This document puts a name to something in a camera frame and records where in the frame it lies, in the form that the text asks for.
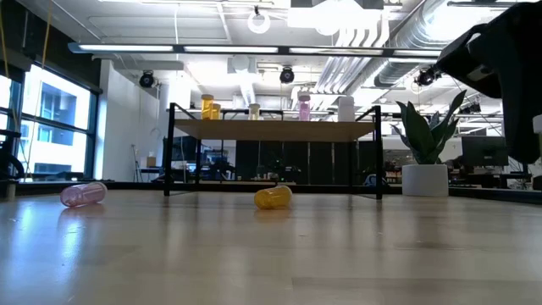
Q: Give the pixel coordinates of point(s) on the small black ceiling lamp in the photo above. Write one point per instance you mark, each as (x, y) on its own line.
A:
(470, 108)

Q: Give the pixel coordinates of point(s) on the black track light cluster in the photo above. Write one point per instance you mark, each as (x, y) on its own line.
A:
(425, 77)

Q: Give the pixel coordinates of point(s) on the black ceiling track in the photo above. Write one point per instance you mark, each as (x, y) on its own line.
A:
(474, 3)

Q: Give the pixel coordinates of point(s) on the silver ventilation duct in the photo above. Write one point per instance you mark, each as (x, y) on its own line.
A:
(423, 38)

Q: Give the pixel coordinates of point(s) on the orange pill bottle white cap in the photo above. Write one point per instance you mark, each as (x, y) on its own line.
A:
(217, 112)
(273, 197)
(207, 108)

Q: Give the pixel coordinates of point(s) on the blue white background object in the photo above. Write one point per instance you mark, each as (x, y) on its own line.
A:
(374, 181)

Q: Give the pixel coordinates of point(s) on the pink pill bottle white cap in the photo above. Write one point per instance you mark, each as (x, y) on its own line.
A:
(304, 110)
(82, 195)

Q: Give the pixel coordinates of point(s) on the white plastic pill bottle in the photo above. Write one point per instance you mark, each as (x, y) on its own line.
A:
(346, 110)

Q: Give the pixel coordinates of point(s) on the black computer monitor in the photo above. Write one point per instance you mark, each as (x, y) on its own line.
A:
(485, 150)

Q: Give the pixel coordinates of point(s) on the snake plant in white pot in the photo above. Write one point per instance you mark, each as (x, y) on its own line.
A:
(424, 180)

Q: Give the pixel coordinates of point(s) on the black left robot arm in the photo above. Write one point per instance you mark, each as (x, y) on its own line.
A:
(20, 167)

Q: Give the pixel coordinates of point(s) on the dark partition panels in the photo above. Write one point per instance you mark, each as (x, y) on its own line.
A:
(322, 163)

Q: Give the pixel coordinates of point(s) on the black ceiling spotlight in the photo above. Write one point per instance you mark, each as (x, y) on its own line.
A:
(286, 75)
(146, 79)

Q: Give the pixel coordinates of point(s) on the wooden shelf black metal frame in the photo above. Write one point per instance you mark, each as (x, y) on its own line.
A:
(275, 130)

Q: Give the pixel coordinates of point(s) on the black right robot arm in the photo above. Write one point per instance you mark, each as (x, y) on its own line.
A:
(516, 84)

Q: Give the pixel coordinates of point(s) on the long linear ceiling light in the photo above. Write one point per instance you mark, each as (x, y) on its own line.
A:
(230, 49)

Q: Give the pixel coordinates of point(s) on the large dark-framed window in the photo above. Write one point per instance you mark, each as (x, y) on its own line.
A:
(55, 127)

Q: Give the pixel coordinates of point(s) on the small cardboard box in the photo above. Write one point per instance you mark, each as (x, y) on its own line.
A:
(151, 162)

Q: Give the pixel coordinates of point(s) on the yellow pill bottle white cap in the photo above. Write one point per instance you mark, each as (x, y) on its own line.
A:
(254, 112)

